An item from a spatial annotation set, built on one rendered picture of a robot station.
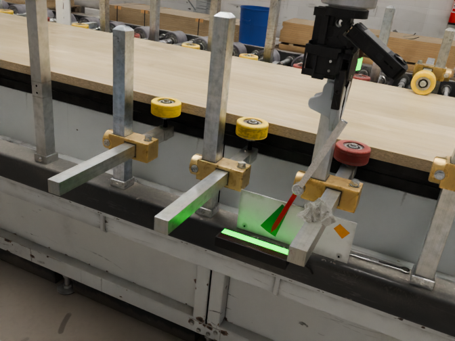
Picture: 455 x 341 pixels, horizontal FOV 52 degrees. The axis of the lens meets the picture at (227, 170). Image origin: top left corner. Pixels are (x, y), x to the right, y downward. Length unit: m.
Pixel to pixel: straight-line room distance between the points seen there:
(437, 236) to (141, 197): 0.68
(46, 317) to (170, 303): 0.49
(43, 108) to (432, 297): 1.03
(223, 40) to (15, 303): 1.38
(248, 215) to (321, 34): 0.44
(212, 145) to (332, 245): 0.34
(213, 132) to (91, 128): 0.59
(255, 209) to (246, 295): 0.53
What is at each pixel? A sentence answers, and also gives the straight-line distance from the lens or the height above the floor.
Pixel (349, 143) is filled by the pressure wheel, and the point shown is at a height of 0.91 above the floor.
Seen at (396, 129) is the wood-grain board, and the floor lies 0.90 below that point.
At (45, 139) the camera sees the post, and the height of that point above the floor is 0.77.
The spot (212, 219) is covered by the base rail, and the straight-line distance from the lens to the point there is 1.11.
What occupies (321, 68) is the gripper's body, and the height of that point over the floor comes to 1.11.
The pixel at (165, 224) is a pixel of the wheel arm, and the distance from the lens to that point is 0.84.
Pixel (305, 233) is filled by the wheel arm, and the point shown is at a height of 0.86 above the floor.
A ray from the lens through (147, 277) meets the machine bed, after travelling 1.70.
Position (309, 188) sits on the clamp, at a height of 0.85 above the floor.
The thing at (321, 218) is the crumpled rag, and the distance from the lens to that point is 0.84.
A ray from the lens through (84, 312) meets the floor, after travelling 1.91.
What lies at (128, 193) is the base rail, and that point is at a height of 0.70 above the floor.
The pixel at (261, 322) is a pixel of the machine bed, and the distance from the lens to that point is 1.57.
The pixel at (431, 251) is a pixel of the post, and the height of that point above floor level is 0.79.
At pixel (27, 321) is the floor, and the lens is 1.91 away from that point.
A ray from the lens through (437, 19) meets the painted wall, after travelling 8.11.
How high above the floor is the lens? 1.26
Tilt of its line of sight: 24 degrees down
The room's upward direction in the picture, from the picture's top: 6 degrees clockwise
